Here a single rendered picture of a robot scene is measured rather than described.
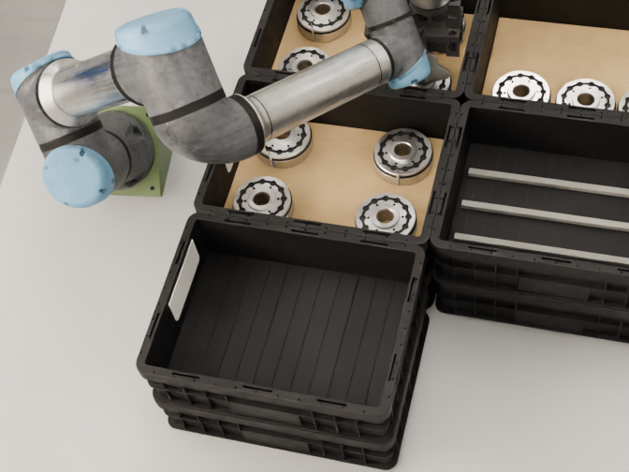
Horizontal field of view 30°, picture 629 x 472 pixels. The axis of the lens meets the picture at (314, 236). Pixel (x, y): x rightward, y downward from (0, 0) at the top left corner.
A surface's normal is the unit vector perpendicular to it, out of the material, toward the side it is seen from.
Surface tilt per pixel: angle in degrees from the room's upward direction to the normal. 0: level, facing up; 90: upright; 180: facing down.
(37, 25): 0
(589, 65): 0
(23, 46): 0
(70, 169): 57
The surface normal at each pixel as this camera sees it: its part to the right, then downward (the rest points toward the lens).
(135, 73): -0.67, 0.42
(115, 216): -0.12, -0.54
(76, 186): -0.12, 0.41
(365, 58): 0.32, -0.38
